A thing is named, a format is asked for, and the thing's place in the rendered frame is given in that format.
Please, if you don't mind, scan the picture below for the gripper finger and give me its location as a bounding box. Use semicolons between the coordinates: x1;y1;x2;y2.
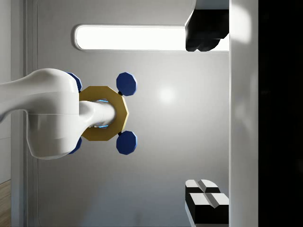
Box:
184;9;230;52
185;179;230;227

